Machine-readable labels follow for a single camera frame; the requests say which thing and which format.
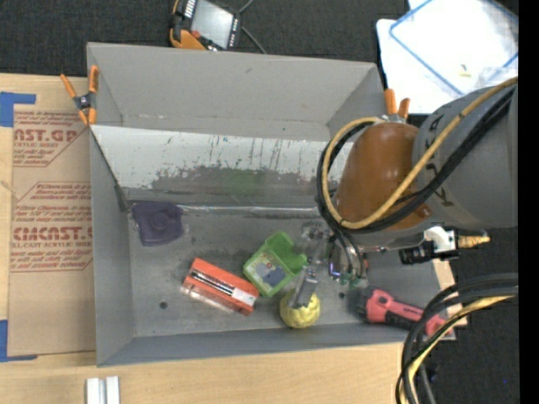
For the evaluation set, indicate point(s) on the red and black hand tool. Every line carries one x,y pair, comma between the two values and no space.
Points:
389,309

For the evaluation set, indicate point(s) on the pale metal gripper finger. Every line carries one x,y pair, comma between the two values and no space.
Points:
306,288
316,242

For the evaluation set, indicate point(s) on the grey metal bin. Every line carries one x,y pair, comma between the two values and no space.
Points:
219,99

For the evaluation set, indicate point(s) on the brown cardboard board red print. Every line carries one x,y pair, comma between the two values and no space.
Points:
46,301

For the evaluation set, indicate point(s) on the green toy box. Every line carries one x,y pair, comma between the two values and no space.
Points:
269,267

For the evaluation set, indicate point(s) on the purple flat rounded object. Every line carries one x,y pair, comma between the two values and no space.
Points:
158,223

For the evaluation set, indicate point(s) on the orange flat box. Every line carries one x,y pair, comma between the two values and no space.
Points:
219,286

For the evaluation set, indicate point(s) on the black cylinder on white bracket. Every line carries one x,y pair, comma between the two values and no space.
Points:
429,248

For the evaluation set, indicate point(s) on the yellow knobbly ball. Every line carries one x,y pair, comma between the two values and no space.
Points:
300,316

